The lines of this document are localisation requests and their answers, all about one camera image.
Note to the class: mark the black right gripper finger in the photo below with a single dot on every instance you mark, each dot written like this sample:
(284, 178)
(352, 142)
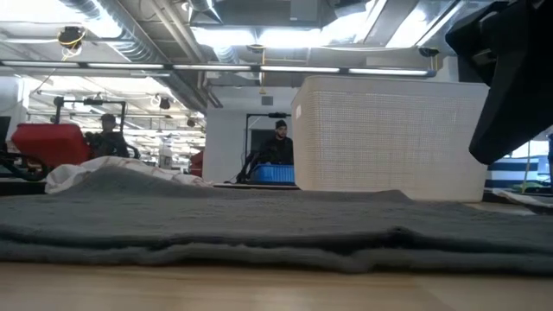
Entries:
(514, 116)

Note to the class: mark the dark grey terry towel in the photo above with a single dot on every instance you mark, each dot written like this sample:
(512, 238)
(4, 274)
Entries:
(259, 224)

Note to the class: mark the white towel with red checks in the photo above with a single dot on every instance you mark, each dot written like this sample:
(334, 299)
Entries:
(69, 175)

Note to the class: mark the black background robot arm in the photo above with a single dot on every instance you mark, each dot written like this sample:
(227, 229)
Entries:
(21, 168)
(246, 168)

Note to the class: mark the black white striped object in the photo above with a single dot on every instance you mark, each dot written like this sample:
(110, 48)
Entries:
(510, 166)

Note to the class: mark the white plastic basket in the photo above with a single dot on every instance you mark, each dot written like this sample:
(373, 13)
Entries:
(380, 138)

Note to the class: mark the person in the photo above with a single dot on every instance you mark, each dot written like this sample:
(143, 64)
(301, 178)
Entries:
(110, 142)
(281, 149)

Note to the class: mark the blue plastic bin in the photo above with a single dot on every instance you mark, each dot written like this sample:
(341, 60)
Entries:
(274, 173)

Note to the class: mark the long LED light bar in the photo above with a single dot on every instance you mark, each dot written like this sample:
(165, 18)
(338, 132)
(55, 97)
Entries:
(216, 67)

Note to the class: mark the small red container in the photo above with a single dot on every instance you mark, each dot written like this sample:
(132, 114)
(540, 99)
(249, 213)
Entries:
(197, 164)

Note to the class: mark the red plastic bin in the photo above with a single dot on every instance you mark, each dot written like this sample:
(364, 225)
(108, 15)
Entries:
(52, 144)

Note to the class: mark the black ceiling security camera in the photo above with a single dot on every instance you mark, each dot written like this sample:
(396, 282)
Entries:
(427, 52)

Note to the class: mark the black metal table frame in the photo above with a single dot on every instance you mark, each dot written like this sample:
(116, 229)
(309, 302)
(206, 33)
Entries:
(255, 186)

